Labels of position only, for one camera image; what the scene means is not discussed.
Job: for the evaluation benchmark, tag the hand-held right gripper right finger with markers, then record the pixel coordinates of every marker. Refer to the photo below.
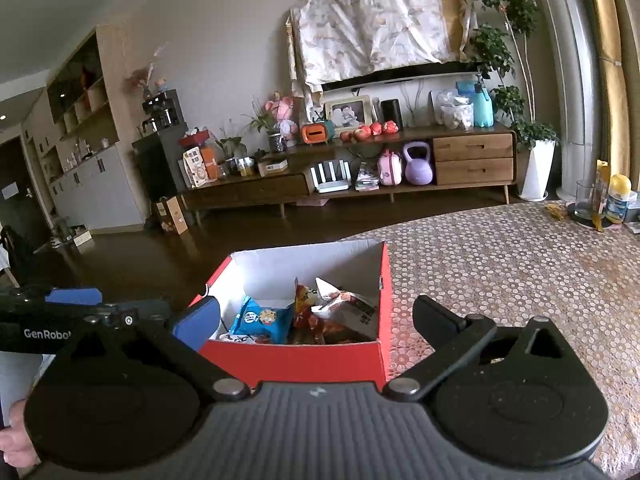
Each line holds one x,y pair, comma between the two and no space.
435,317

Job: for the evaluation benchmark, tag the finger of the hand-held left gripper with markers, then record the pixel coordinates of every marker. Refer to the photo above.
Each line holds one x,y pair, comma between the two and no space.
75,296
145,309

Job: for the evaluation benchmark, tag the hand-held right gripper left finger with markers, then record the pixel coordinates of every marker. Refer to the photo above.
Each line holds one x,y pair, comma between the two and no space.
197,320

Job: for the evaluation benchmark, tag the blue snack packet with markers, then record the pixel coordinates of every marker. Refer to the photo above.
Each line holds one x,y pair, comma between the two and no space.
262,320

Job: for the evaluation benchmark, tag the white snack packet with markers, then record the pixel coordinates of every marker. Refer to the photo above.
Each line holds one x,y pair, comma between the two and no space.
350,310

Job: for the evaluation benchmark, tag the brown snack packet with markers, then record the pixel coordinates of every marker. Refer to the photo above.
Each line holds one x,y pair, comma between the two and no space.
335,332

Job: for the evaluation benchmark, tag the orange yellow snack packet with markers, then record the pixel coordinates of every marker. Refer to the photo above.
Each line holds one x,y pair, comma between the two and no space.
305,302

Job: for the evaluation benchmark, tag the red cardboard box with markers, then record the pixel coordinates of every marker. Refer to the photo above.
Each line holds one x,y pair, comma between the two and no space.
300,365

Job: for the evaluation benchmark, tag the person's left hand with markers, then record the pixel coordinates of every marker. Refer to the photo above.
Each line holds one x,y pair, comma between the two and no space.
17,435

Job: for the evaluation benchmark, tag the brown cardboard box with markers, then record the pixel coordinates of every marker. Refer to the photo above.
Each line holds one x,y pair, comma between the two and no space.
172,215

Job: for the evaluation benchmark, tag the purple kettlebell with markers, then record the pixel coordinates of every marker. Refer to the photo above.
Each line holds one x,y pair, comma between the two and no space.
419,170

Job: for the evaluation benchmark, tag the black water dispenser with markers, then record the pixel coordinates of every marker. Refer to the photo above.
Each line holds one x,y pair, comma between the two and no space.
157,160

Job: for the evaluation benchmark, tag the white orange packet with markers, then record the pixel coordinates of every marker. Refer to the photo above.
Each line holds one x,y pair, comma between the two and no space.
197,167

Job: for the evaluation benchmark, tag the stack of magazines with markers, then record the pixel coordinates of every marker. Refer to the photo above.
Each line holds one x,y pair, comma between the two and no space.
367,180

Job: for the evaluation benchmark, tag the pink small suitcase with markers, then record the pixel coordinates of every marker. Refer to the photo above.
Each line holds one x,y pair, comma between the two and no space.
390,170

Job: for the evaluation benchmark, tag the wooden television cabinet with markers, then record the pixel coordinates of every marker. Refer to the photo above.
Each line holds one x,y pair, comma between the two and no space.
472,162

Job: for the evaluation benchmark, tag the banana peel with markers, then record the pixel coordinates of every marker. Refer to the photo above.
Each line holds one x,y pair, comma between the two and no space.
556,211

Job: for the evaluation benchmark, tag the small tan box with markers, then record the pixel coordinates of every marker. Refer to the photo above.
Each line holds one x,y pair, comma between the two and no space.
272,167

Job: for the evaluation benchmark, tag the white router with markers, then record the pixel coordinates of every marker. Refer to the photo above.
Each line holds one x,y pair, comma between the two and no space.
330,182

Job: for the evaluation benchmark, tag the black round tray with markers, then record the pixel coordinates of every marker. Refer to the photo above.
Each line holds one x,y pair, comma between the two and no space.
580,219

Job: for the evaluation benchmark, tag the red gift box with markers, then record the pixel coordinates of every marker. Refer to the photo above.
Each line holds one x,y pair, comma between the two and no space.
195,139

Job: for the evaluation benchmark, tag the potted tree in white pot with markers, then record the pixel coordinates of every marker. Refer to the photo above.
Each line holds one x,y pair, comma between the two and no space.
537,170

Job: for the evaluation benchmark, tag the glass cup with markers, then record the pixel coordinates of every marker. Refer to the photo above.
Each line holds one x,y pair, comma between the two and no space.
584,197

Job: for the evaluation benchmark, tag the patterned vase with plant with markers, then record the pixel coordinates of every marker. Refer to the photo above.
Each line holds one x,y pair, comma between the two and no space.
276,142

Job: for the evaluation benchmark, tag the red apple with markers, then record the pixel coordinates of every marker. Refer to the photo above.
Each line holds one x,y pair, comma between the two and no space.
346,136
375,129
391,127
361,133

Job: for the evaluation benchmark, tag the clear plastic bag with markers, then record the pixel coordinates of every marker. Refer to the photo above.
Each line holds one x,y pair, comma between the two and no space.
452,112

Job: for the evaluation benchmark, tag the black speaker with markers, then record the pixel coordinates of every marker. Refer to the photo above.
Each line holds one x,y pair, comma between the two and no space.
392,112

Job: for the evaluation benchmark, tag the yellow lid bottle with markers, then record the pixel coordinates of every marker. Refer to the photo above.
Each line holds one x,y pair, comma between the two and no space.
617,200

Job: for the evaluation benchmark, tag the orange box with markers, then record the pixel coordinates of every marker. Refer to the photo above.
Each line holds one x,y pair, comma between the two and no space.
317,133

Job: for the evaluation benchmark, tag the yellow tall packet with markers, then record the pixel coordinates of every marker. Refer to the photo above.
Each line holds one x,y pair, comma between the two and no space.
601,175

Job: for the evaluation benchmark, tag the pink plush bouquet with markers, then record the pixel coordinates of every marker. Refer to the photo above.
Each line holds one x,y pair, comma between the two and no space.
282,110

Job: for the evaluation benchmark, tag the black television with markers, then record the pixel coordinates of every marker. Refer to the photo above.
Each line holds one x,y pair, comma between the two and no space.
400,76

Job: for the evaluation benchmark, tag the grey standing air conditioner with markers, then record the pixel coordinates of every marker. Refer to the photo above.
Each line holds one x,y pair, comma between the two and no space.
570,85

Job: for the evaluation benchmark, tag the floral cloth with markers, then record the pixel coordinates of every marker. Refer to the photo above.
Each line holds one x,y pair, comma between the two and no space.
370,25

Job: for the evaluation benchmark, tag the yellow cloth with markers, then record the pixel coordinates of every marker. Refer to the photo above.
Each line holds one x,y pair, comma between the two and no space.
450,15

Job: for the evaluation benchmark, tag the yellow curtain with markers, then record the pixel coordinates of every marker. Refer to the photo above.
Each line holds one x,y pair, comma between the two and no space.
615,60

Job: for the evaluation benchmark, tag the wooden wall cabinet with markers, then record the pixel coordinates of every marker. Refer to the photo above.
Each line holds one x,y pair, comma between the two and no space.
100,185

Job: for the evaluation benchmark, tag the white photo frame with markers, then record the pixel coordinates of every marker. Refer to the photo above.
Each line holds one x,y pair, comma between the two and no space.
347,112

